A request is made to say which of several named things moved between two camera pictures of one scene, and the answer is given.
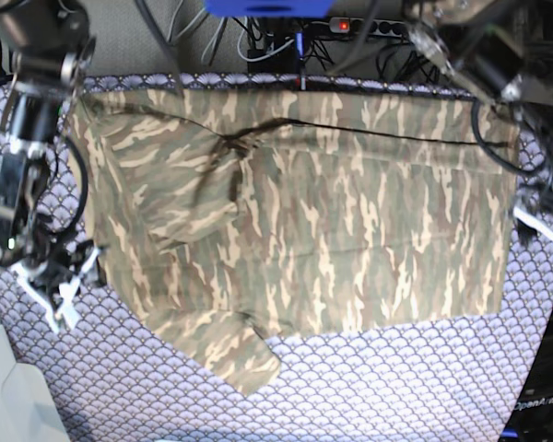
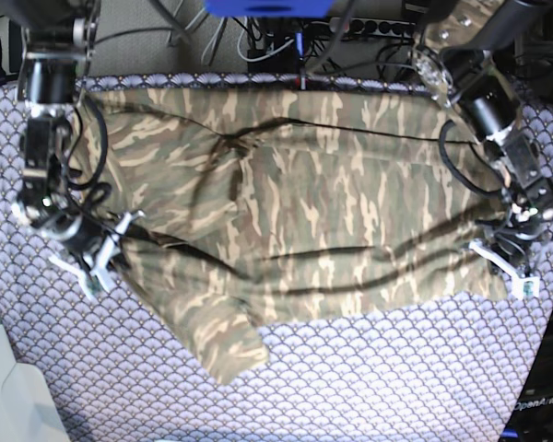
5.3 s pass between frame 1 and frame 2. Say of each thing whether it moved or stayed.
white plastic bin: stayed
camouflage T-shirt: moved
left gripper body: moved
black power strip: stayed
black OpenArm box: stayed
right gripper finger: moved
